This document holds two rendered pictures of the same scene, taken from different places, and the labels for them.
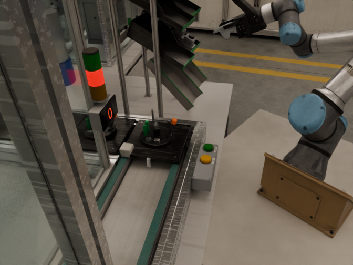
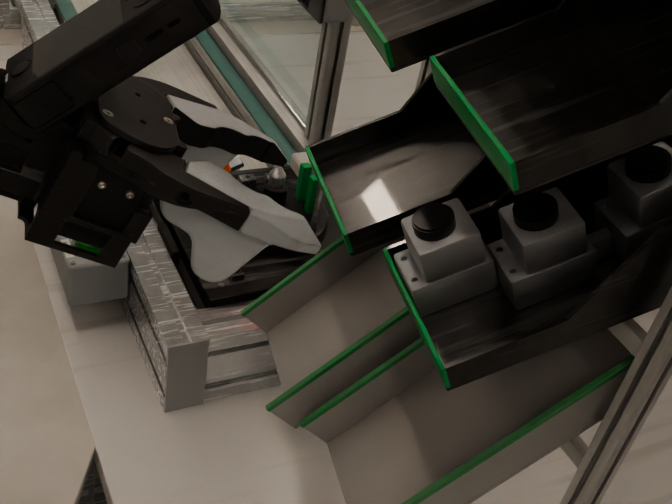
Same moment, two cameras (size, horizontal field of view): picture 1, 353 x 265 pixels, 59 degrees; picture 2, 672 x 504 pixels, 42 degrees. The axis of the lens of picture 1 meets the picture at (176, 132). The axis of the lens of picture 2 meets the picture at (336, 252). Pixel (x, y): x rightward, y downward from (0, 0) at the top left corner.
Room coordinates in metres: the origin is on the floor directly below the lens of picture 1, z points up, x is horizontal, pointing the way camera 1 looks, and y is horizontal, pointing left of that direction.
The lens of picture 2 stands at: (1.69, -0.49, 1.60)
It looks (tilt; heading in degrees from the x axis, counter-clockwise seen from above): 37 degrees down; 134
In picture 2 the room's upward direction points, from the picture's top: 12 degrees clockwise
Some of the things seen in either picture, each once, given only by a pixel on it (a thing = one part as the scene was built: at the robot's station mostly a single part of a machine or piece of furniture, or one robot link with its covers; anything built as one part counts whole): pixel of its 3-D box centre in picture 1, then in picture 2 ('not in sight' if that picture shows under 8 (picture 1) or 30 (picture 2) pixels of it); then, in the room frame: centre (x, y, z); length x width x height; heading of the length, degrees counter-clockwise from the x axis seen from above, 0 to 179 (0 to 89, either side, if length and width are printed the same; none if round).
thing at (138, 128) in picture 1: (157, 140); (269, 228); (1.03, 0.08, 0.96); 0.24 x 0.24 x 0.02; 76
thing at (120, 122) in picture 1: (98, 123); not in sight; (1.09, 0.33, 1.01); 0.24 x 0.24 x 0.13; 76
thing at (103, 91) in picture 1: (97, 90); not in sight; (0.87, 0.24, 1.28); 0.05 x 0.05 x 0.05
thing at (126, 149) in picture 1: (126, 150); (310, 171); (0.96, 0.20, 0.97); 0.05 x 0.05 x 0.04; 76
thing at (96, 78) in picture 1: (95, 75); not in sight; (0.87, 0.24, 1.33); 0.05 x 0.05 x 0.05
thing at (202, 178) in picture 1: (205, 165); (79, 229); (0.89, -0.11, 0.93); 0.21 x 0.07 x 0.06; 166
